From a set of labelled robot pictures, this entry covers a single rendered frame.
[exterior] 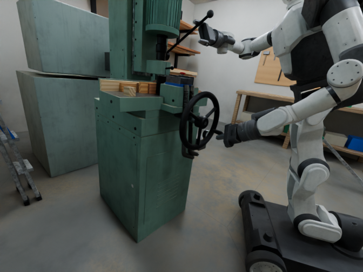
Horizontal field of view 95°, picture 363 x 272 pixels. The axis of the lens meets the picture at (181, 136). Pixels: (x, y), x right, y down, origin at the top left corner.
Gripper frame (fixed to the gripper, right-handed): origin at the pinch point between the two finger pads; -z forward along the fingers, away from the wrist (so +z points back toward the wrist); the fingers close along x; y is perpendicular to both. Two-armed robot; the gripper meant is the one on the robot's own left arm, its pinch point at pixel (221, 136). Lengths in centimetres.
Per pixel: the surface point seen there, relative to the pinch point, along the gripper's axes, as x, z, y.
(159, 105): 5.9, -15.9, 30.4
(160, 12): 43, -5, 50
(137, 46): 40, -27, 49
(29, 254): -74, -87, 42
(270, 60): 274, -43, -186
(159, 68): 28.1, -18.3, 35.6
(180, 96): 8.7, -4.7, 27.4
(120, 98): -3, -14, 48
